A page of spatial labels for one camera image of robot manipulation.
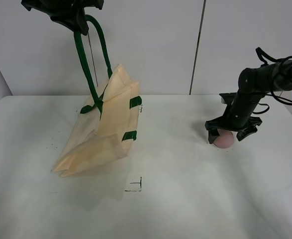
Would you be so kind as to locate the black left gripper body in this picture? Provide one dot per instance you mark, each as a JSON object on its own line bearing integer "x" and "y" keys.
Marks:
{"x": 73, "y": 16}

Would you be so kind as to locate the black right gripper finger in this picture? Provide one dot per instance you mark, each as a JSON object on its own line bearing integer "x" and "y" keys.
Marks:
{"x": 242, "y": 134}
{"x": 213, "y": 134}

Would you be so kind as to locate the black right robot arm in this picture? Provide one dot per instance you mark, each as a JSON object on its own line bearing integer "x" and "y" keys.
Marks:
{"x": 253, "y": 85}

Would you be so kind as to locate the cream linen bag green handles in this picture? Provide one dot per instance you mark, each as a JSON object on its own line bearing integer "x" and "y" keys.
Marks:
{"x": 107, "y": 125}

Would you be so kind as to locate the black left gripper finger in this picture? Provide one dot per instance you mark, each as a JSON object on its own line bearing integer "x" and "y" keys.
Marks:
{"x": 81, "y": 25}

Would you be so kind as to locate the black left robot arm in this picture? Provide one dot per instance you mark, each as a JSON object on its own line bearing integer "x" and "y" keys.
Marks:
{"x": 55, "y": 7}

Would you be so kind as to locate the pink peach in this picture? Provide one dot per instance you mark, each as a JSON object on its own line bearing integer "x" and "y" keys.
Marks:
{"x": 224, "y": 140}

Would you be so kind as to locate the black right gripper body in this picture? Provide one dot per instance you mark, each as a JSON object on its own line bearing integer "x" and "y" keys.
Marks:
{"x": 238, "y": 113}

